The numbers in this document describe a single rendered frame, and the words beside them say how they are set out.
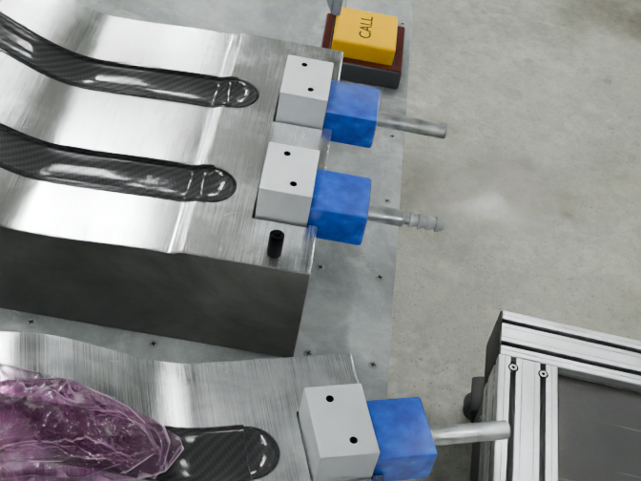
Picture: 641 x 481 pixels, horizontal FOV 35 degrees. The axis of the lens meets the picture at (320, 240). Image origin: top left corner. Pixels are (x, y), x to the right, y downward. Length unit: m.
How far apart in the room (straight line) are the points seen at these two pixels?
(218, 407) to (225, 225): 0.13
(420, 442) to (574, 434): 0.92
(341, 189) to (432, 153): 1.52
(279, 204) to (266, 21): 0.39
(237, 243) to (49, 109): 0.19
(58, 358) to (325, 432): 0.16
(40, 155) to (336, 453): 0.31
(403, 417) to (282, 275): 0.12
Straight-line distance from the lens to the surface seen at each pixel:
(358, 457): 0.60
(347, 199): 0.71
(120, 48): 0.85
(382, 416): 0.63
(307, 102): 0.77
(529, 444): 1.47
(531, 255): 2.07
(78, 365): 0.62
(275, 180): 0.69
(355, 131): 0.78
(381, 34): 1.00
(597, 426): 1.56
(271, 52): 0.85
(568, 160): 2.33
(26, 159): 0.75
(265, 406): 0.64
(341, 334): 0.76
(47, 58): 0.83
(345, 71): 0.98
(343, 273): 0.80
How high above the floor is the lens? 1.37
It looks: 44 degrees down
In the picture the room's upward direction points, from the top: 12 degrees clockwise
